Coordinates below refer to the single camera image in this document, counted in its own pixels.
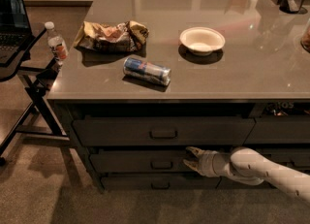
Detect black laptop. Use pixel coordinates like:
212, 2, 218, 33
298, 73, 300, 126
0, 0, 34, 67

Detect black laptop stand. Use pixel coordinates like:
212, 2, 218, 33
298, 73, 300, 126
0, 23, 67, 166

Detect blue silver energy drink can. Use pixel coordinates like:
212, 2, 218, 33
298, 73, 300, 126
123, 57, 171, 86

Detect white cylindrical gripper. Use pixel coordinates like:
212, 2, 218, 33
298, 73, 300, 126
183, 146, 221, 177

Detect clear plastic water bottle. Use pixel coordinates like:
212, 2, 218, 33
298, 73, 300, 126
45, 21, 69, 66

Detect crumpled chip bag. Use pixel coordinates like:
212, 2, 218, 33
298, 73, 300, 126
74, 20, 149, 53

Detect white paper bowl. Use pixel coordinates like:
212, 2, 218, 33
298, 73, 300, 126
179, 27, 226, 56

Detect snack packet in drawer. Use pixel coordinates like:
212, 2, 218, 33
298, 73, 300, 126
263, 102, 310, 116

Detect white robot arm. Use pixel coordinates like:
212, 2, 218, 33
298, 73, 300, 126
183, 146, 310, 204

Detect dark drawer cabinet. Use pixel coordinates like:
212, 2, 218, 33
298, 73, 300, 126
54, 100, 309, 190

